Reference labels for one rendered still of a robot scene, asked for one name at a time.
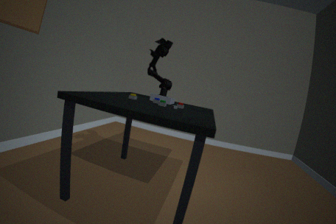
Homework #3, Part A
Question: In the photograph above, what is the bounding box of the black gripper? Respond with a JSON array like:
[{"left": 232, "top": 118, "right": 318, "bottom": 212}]
[{"left": 150, "top": 38, "right": 167, "bottom": 58}]

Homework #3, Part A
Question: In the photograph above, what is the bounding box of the green button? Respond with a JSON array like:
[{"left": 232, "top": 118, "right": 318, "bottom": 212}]
[{"left": 158, "top": 100, "right": 167, "bottom": 107}]

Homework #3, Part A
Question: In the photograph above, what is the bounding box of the red button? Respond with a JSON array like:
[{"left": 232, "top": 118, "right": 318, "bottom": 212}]
[{"left": 177, "top": 102, "right": 184, "bottom": 109}]

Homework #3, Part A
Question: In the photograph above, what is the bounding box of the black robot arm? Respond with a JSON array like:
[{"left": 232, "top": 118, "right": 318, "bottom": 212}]
[{"left": 147, "top": 40, "right": 173, "bottom": 96}]

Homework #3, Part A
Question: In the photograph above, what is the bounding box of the yellow button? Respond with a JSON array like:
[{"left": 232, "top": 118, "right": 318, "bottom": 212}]
[{"left": 128, "top": 94, "right": 137, "bottom": 99}]

